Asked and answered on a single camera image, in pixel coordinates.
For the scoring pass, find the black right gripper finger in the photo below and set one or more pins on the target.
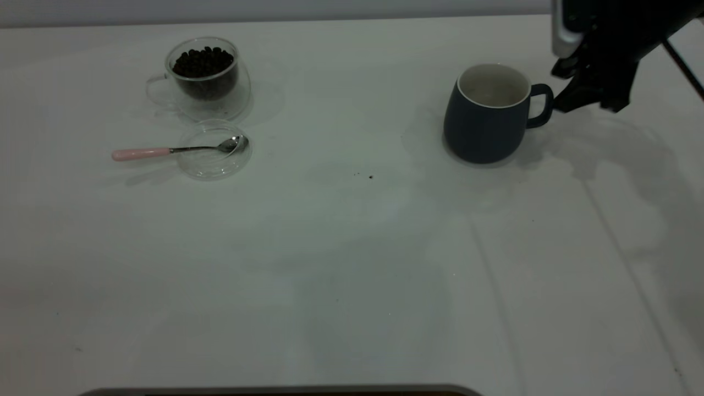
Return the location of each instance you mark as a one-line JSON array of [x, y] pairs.
[[567, 67], [577, 96]]

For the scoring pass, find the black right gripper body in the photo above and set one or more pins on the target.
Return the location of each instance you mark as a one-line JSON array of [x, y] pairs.
[[616, 49]]

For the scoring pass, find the dark coffee beans pile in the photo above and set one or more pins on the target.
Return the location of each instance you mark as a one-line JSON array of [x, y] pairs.
[[203, 69]]

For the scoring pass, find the clear double-walled glass cup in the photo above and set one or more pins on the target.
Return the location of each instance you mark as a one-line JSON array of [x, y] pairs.
[[220, 107]]

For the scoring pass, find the dark grey ceramic mug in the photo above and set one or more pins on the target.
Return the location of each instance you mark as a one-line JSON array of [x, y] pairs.
[[478, 135]]

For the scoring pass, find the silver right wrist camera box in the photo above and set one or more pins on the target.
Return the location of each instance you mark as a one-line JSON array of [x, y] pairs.
[[560, 33]]

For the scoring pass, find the clear round glass lid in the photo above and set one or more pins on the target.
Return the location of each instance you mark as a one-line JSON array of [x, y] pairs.
[[212, 165]]

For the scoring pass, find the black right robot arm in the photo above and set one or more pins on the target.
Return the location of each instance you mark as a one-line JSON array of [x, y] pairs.
[[685, 11]]

